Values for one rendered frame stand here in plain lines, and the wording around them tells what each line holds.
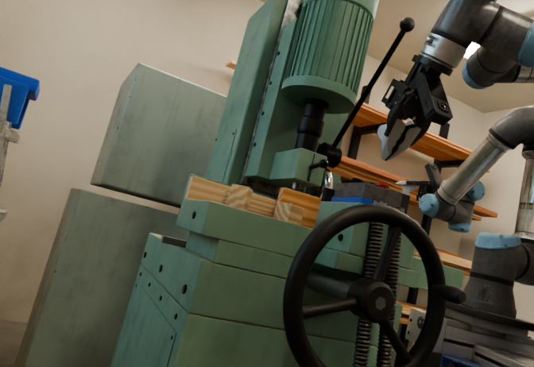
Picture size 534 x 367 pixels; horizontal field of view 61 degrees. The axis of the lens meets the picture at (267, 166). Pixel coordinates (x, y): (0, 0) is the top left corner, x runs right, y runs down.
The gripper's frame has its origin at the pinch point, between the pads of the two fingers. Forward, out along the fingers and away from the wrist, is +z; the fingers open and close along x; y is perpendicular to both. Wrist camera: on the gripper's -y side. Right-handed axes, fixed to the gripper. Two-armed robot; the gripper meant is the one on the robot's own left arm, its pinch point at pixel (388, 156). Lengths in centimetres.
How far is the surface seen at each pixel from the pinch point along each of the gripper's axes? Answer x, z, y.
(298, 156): 13.5, 9.4, 9.5
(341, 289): 11.7, 17.9, -23.0
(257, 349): 17.9, 36.1, -19.6
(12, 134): 75, 49, 63
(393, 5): -111, -49, 240
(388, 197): 3.4, 4.6, -11.0
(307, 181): 10.2, 13.3, 7.0
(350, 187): 9.1, 6.5, -6.9
